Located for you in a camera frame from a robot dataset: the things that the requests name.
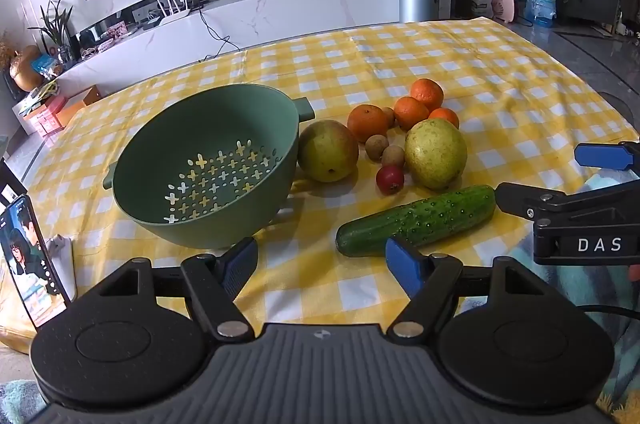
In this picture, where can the smartphone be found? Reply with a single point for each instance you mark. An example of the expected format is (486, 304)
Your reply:
(30, 264)

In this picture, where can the white router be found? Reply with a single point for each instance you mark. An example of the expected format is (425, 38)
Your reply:
(172, 12)

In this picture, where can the blue snack bag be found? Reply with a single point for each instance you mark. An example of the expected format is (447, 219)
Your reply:
(46, 65)

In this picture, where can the small orange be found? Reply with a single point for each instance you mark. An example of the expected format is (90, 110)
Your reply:
(427, 93)
(446, 117)
(410, 113)

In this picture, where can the pink boxes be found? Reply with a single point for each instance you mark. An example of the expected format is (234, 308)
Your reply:
(42, 117)

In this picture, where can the orange box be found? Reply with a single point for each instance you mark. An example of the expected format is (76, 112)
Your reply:
(77, 107)

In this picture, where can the potted orchid plant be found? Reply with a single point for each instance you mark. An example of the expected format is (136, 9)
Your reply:
(57, 27)

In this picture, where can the brown kiwi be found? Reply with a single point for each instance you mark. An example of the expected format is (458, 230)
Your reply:
(393, 155)

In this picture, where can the teal patterned cloth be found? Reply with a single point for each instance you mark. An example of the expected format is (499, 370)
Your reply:
(555, 284)

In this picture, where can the large orange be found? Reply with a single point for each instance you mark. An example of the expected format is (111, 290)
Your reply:
(367, 123)

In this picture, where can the gold vase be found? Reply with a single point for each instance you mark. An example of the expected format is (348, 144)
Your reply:
(24, 72)

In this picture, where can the white phone stand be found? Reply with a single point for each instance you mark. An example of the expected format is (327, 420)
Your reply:
(64, 264)

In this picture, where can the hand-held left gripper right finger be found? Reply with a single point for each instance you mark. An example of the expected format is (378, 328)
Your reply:
(404, 265)

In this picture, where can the white marble TV cabinet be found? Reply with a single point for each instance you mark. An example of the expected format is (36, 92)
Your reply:
(300, 14)

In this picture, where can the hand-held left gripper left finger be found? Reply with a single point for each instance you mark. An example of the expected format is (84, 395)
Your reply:
(241, 264)

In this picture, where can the green cucumber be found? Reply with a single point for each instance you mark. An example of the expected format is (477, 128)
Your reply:
(425, 219)

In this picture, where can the yellow-green pear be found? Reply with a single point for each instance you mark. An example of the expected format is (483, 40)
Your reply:
(435, 154)
(327, 152)

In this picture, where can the pink pig-shaped heater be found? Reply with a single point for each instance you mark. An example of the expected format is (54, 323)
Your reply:
(504, 7)

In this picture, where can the yellow checked tablecloth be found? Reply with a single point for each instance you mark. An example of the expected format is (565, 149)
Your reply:
(450, 54)

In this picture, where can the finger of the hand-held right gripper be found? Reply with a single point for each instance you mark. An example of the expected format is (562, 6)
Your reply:
(520, 200)
(600, 156)

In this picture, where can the green colander bowl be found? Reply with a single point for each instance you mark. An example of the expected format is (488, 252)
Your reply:
(150, 144)

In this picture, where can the small red fruit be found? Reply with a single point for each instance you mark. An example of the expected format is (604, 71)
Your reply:
(390, 179)

